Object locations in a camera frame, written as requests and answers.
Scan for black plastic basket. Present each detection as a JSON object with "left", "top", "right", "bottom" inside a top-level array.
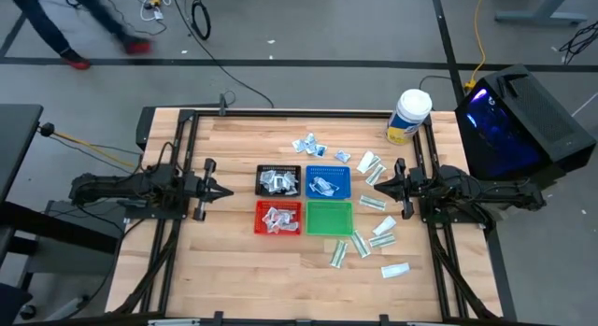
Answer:
[{"left": 254, "top": 164, "right": 303, "bottom": 198}]

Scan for blue plastic basket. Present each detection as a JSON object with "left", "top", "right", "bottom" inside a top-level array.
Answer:
[{"left": 305, "top": 164, "right": 352, "bottom": 200}]

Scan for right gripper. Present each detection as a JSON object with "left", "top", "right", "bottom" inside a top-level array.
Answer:
[{"left": 375, "top": 158, "right": 416, "bottom": 220}]

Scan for coiled black floor cable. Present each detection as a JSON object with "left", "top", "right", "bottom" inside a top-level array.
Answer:
[{"left": 170, "top": 0, "right": 277, "bottom": 110}]

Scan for white bandage wrapper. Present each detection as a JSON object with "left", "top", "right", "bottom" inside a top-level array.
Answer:
[
  {"left": 356, "top": 150, "right": 375, "bottom": 175},
  {"left": 380, "top": 262, "right": 411, "bottom": 279},
  {"left": 372, "top": 215, "right": 397, "bottom": 237}
]

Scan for yellow floor cable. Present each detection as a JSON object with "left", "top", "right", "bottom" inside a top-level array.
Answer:
[{"left": 466, "top": 0, "right": 488, "bottom": 92}]

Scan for black desk beam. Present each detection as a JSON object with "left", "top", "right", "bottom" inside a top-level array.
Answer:
[{"left": 0, "top": 199, "right": 118, "bottom": 255}]

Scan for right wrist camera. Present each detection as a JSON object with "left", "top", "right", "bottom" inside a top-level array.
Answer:
[{"left": 410, "top": 170, "right": 429, "bottom": 200}]

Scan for person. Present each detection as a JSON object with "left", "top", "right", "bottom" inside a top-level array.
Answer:
[{"left": 7, "top": 0, "right": 153, "bottom": 71}]

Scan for disinfecting wipes canister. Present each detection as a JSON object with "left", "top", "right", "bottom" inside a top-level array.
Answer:
[{"left": 385, "top": 88, "right": 434, "bottom": 146}]

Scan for dark blue chair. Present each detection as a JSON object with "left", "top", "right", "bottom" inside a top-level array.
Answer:
[{"left": 0, "top": 281, "right": 34, "bottom": 326}]

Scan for white cable bundle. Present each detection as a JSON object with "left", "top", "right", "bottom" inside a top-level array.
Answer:
[{"left": 138, "top": 0, "right": 170, "bottom": 22}]

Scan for red plastic basket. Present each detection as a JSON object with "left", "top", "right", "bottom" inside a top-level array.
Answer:
[{"left": 253, "top": 199, "right": 304, "bottom": 236}]

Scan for yellow rod with black knob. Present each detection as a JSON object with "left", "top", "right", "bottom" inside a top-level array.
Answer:
[{"left": 37, "top": 122, "right": 136, "bottom": 169}]

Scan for green plastic basket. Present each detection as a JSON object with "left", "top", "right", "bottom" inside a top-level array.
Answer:
[{"left": 305, "top": 199, "right": 355, "bottom": 237}]

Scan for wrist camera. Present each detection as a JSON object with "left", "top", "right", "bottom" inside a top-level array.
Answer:
[
  {"left": 410, "top": 170, "right": 429, "bottom": 200},
  {"left": 180, "top": 171, "right": 200, "bottom": 200}
]

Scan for tangled black cables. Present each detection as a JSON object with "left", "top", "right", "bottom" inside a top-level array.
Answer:
[{"left": 558, "top": 20, "right": 598, "bottom": 65}]

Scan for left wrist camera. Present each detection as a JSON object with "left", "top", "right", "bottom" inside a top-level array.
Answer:
[{"left": 180, "top": 171, "right": 200, "bottom": 200}]

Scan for white table leg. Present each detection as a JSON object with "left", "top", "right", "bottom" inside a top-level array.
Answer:
[{"left": 44, "top": 295, "right": 90, "bottom": 323}]

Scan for black computer tower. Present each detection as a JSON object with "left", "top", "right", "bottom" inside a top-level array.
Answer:
[{"left": 453, "top": 64, "right": 598, "bottom": 182}]

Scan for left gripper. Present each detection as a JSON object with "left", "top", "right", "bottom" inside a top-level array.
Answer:
[{"left": 192, "top": 158, "right": 235, "bottom": 222}]

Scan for grey desk leg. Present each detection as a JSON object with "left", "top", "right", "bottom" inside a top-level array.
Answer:
[{"left": 493, "top": 0, "right": 590, "bottom": 27}]

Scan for grey stand base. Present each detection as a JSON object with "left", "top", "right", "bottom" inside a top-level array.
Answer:
[{"left": 21, "top": 198, "right": 136, "bottom": 276}]

